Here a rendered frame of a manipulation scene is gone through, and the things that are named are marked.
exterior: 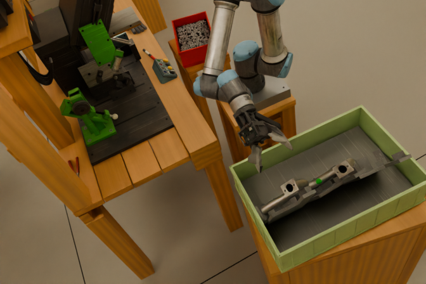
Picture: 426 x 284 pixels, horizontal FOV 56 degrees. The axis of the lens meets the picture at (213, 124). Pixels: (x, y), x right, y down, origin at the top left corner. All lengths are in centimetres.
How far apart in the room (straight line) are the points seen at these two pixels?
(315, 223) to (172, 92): 95
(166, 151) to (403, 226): 101
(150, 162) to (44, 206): 146
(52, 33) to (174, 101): 68
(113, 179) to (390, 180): 115
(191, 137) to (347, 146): 67
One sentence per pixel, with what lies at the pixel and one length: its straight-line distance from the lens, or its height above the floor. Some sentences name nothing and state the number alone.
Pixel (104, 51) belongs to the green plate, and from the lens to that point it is 207.
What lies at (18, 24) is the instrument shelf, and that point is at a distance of 170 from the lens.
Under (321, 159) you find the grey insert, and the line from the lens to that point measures 174.
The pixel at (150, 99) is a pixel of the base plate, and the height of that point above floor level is 90.
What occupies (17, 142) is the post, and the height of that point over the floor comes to 137.
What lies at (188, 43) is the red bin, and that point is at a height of 88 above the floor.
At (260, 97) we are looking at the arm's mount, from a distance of 189.
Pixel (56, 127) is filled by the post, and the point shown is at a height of 102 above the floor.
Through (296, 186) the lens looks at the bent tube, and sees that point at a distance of 127.
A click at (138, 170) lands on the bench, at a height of 88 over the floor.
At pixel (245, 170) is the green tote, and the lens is 167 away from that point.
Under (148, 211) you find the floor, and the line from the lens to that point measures 276.
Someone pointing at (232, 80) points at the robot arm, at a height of 136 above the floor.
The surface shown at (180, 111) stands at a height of 90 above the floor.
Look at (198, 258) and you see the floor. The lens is 253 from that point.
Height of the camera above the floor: 230
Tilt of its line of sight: 49 degrees down
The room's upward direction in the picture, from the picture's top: 17 degrees counter-clockwise
